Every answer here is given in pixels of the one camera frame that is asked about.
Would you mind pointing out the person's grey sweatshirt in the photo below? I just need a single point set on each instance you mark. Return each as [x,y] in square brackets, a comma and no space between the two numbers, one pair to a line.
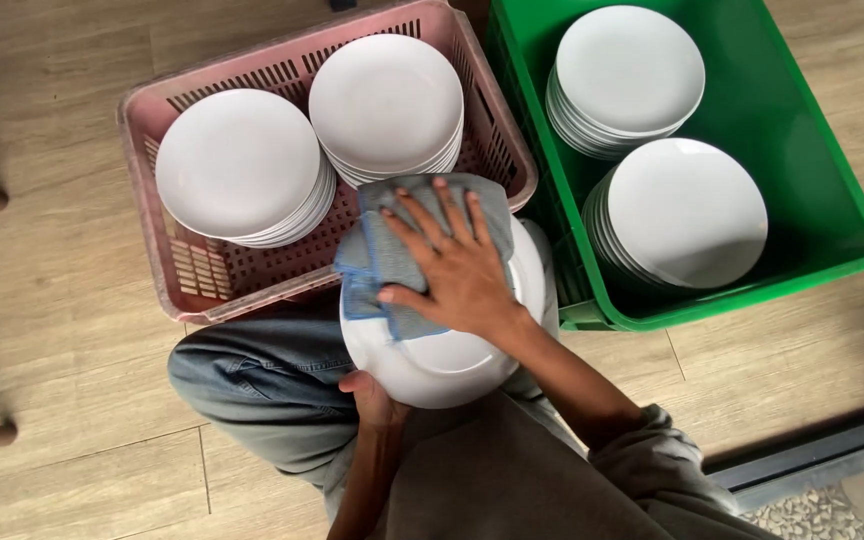
[552,487]

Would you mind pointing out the dark metal door track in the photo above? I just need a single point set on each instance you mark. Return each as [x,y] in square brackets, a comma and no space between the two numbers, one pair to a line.
[814,457]

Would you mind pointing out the green plastic crate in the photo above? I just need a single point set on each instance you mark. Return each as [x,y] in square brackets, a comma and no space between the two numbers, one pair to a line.
[807,150]

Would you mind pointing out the person's left hand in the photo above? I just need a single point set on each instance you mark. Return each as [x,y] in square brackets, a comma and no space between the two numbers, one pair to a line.
[376,401]

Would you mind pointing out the grey microfibre cloth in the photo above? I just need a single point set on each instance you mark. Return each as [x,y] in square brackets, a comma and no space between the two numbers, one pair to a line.
[417,225]

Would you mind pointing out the white dinner plate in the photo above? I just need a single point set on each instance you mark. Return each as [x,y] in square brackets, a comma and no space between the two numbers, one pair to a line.
[462,360]

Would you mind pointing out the person's right hand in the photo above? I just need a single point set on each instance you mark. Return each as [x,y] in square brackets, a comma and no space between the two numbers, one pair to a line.
[462,274]

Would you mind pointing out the stack of white plates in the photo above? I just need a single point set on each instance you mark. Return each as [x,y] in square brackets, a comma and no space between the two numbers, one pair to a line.
[385,101]
[237,161]
[683,214]
[627,67]

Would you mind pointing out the person's blue jeans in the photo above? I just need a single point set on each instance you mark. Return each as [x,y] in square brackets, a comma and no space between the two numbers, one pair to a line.
[267,390]

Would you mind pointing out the pink plastic crate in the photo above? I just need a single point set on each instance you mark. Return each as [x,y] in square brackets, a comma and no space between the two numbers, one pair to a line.
[199,277]

